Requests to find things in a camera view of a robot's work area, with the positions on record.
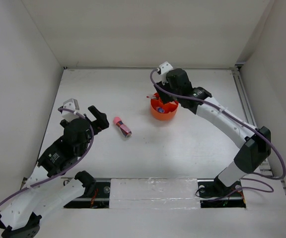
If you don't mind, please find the pink-capped clear tube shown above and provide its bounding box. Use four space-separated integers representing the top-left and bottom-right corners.
113 117 132 138

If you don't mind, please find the red and white pen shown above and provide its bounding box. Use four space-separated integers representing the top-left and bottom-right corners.
146 95 158 100

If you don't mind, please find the orange round desk organizer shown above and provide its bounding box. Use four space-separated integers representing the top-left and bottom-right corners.
148 93 179 121

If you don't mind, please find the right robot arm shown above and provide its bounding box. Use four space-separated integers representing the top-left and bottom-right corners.
153 63 271 200

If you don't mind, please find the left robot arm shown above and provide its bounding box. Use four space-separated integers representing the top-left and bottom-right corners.
0 104 109 238

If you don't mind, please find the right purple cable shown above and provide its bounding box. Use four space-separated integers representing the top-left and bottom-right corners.
150 69 286 201

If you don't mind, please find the purple cable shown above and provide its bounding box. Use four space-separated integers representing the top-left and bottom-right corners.
0 107 95 221
150 69 286 201

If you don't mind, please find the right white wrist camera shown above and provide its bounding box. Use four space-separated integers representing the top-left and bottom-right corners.
157 61 173 75

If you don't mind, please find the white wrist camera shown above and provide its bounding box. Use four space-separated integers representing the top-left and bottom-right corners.
59 98 79 122
157 61 173 75

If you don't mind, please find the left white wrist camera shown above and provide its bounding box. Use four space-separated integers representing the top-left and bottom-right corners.
59 98 79 122

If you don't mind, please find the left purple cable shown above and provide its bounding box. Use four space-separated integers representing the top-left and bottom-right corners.
0 107 95 221

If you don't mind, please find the black front mounting rail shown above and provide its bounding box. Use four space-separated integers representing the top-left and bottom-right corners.
64 178 246 210

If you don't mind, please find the aluminium side rail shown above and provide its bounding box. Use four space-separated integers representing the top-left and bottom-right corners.
230 62 286 195

